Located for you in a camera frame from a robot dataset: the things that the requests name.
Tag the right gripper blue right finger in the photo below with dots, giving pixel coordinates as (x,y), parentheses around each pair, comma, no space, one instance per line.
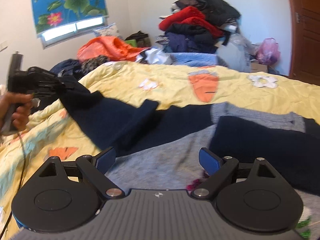
(210,162)

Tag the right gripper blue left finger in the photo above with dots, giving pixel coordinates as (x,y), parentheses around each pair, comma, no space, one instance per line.
(104,160)

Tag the grey sweater with navy sleeves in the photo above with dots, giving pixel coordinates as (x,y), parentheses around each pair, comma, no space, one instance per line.
(289,142)

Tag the dark patterned clothes heap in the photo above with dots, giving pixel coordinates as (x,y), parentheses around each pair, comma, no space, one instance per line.
(75,68)

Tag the pile of dark and red clothes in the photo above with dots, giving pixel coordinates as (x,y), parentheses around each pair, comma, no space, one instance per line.
(198,26)

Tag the person's left hand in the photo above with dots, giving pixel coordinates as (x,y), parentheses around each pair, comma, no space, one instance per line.
(20,117)

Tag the yellow carrot print quilt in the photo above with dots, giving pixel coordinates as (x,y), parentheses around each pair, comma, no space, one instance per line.
(52,131)

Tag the orange plastic bag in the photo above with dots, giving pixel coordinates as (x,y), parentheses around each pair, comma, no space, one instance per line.
(110,46)

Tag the floral pillow by window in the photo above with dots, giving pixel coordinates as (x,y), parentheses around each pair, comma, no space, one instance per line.
(110,30)

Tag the light blue towel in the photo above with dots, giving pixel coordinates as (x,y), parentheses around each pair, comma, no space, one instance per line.
(194,59)

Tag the white crumpled plastic bag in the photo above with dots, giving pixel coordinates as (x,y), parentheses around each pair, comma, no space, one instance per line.
(154,56)

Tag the pink plastic bag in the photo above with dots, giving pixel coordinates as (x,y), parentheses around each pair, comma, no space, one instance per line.
(268,52)

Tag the brown wooden door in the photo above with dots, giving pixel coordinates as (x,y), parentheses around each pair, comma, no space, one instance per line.
(305,41)

